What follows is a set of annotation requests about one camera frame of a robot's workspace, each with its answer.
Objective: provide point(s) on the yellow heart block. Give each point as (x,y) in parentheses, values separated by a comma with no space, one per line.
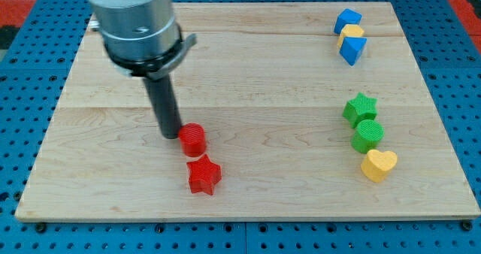
(377,165)

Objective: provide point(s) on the red cylinder block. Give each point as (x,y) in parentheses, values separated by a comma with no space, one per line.
(192,139)

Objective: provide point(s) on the red star block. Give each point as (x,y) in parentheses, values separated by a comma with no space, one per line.
(203,175)

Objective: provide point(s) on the wooden board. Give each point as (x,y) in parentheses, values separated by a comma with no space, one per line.
(267,83)

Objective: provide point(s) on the green star block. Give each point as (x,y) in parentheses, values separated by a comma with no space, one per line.
(360,108)

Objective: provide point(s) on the green cylinder block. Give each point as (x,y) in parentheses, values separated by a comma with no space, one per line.
(368,134)

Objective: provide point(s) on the blue cube block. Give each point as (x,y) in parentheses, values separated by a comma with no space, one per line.
(346,17)

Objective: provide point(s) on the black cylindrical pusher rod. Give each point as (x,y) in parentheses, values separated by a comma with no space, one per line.
(164,103)

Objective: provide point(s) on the blue triangle block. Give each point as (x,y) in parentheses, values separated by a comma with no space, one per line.
(351,49)

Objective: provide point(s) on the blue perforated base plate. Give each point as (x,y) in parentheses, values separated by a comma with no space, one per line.
(36,66)

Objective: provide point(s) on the yellow hexagon block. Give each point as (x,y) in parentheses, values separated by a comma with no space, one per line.
(350,30)

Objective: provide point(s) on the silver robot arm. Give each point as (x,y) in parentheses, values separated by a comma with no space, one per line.
(142,36)

